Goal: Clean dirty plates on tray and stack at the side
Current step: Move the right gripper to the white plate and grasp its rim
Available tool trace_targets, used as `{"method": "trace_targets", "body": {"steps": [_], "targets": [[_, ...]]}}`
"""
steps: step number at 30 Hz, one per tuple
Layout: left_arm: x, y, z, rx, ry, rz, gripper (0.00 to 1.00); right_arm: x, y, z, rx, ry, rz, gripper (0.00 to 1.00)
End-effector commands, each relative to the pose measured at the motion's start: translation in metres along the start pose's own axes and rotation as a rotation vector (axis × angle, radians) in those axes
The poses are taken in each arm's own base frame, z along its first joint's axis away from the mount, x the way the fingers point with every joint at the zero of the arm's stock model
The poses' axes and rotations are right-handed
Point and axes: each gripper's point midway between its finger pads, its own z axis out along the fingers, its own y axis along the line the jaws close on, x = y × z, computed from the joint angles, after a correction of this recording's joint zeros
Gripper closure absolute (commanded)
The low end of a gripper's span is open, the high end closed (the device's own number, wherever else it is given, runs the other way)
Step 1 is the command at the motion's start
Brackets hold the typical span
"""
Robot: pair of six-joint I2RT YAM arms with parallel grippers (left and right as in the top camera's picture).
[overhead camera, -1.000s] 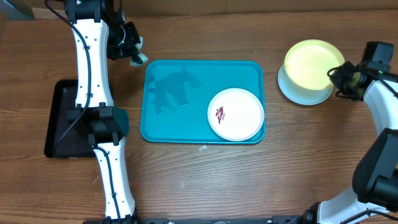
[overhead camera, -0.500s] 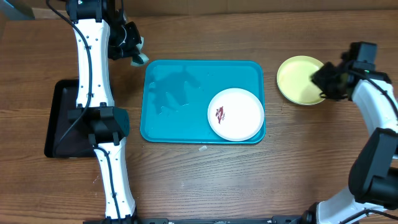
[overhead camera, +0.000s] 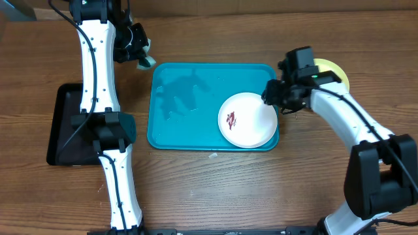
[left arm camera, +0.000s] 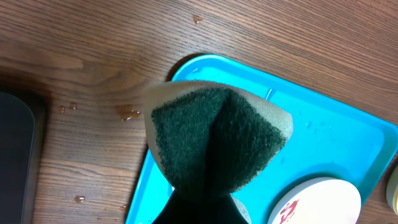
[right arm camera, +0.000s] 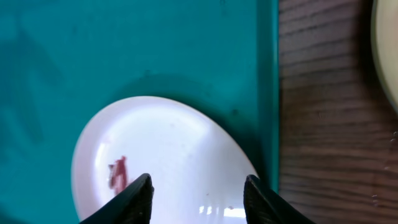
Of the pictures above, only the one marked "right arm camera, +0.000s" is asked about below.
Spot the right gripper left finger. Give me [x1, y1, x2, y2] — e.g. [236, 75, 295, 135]
[80, 173, 154, 224]

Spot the green rimmed plate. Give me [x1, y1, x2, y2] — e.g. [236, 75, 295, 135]
[371, 0, 397, 110]

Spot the white plate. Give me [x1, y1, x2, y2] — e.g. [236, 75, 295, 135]
[71, 96, 255, 223]

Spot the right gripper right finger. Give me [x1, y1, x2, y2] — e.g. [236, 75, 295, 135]
[243, 175, 315, 224]

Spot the teal plastic tray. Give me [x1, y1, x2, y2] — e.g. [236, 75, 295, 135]
[1, 0, 279, 223]

